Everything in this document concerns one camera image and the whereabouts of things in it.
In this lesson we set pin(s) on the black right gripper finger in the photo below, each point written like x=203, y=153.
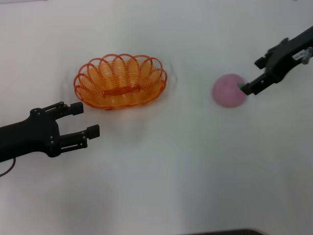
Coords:
x=250, y=88
x=260, y=63

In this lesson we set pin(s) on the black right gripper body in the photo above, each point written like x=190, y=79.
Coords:
x=286, y=54

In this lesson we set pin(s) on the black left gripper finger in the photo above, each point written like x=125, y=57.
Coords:
x=93, y=131
x=77, y=109

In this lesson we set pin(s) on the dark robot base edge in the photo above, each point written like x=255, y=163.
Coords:
x=232, y=232

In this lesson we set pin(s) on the pink peach with green leaf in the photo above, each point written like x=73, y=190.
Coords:
x=225, y=93

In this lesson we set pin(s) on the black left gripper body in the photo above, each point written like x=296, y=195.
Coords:
x=29, y=134

